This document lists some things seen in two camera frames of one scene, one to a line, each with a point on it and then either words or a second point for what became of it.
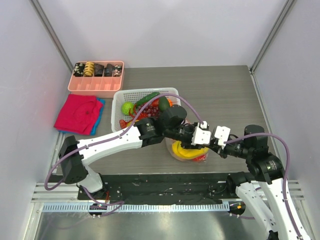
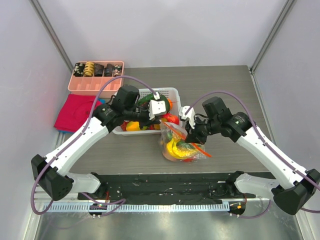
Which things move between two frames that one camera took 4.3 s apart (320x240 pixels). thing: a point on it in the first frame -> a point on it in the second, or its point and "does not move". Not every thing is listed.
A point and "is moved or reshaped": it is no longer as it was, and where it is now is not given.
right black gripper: x=217 y=147 -> x=194 y=136
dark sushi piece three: x=117 y=69 does not move
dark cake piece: x=98 y=69 does not move
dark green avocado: x=163 y=104 does not move
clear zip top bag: x=196 y=154 is moved or reshaped
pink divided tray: x=102 y=86 does not move
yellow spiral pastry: x=89 y=69 does not move
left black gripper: x=187 y=144 -> x=147 y=121
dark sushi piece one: x=78 y=69 does not move
